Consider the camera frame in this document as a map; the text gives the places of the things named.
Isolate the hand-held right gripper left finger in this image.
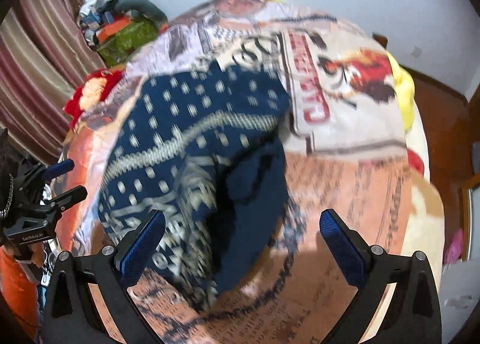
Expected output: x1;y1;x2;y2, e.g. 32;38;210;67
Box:
39;210;166;344

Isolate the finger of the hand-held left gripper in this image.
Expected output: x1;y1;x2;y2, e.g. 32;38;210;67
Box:
46;185;88;213
43;159;75;181

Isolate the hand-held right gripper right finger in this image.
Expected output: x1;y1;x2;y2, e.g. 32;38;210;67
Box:
319;208;443;344

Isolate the navy patterned sweater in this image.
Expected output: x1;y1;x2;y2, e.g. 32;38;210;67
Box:
98;62;292;311

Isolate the bed with printed cover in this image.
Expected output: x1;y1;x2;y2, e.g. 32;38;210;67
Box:
56;0;445;344

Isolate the orange cloth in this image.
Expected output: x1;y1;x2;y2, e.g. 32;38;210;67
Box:
0;248;42;338

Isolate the red plush toy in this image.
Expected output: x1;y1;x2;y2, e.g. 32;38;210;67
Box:
63;69;127;129

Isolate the striped curtain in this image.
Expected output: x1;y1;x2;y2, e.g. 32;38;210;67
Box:
0;0;106;165

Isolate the pink cloth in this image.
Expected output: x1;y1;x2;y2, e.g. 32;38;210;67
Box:
442;228;466;264

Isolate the green box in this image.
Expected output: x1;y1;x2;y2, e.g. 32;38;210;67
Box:
97;18;158;68

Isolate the orange box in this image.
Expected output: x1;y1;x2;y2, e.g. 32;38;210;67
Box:
95;17;133;40

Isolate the pile of small toys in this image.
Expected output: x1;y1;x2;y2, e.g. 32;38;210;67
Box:
78;0;121;47

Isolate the grey cloth bundle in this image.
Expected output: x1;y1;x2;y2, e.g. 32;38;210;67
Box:
116;0;168;29

